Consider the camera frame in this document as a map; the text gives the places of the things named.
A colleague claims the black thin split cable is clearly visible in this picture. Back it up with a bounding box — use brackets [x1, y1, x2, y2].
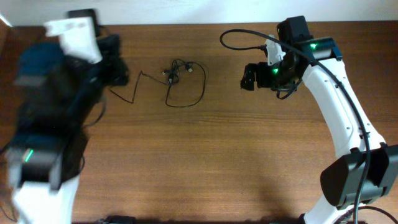
[108, 70, 170, 105]

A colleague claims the black USB cable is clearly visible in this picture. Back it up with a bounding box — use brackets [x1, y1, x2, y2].
[161, 58, 207, 108]

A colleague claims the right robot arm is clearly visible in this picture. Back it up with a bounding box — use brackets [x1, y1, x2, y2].
[241, 16, 397, 223]

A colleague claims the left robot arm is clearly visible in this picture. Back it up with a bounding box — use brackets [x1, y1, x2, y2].
[2, 9, 129, 223]

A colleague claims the right camera cable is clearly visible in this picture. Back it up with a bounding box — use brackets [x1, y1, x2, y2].
[219, 29, 398, 224]

